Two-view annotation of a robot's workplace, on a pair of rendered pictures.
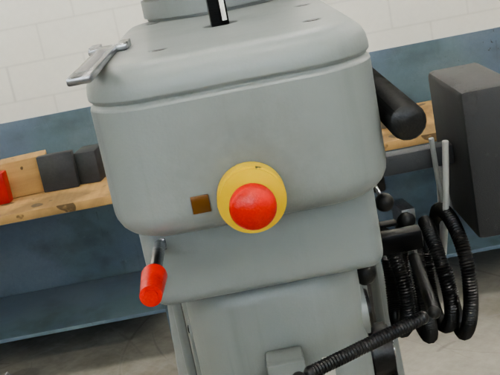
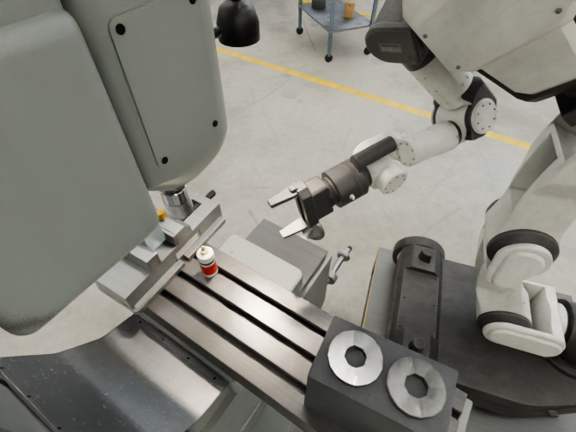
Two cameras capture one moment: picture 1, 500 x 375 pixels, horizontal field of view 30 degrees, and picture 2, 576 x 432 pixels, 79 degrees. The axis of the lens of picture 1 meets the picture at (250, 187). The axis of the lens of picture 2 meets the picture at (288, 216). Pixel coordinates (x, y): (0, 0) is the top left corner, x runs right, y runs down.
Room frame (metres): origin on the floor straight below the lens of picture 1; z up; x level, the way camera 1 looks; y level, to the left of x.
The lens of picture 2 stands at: (1.27, 0.40, 1.69)
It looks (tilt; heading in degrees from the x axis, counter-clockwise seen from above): 49 degrees down; 212
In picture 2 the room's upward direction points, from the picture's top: straight up
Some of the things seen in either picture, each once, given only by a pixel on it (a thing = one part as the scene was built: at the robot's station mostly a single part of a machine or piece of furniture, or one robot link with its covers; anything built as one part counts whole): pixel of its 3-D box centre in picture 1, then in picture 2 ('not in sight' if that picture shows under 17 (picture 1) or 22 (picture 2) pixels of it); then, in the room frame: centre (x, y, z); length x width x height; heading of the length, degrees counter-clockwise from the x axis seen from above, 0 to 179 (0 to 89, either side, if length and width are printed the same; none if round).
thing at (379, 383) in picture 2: not in sight; (374, 388); (1.03, 0.43, 1.00); 0.22 x 0.12 x 0.20; 96
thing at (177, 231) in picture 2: not in sight; (165, 224); (0.95, -0.18, 0.99); 0.12 x 0.06 x 0.04; 92
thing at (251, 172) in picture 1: (251, 197); not in sight; (0.78, 0.00, 1.76); 0.06 x 0.02 x 0.06; 89
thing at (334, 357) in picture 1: (374, 341); not in sight; (0.83, -0.09, 1.58); 0.17 x 0.01 x 0.01; 120
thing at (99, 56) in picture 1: (97, 59); not in sight; (0.85, 0.11, 1.89); 0.24 x 0.04 x 0.01; 179
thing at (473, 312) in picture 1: (409, 279); not in sight; (1.27, -0.20, 1.45); 0.18 x 0.16 x 0.21; 179
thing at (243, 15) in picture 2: not in sight; (237, 19); (0.78, -0.01, 1.47); 0.07 x 0.07 x 0.06
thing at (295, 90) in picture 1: (234, 94); not in sight; (1.02, 0.00, 1.81); 0.47 x 0.26 x 0.16; 179
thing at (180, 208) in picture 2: not in sight; (177, 201); (1.01, 0.00, 1.23); 0.05 x 0.05 x 0.05
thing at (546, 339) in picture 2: not in sight; (519, 313); (0.48, 0.74, 0.68); 0.21 x 0.20 x 0.13; 104
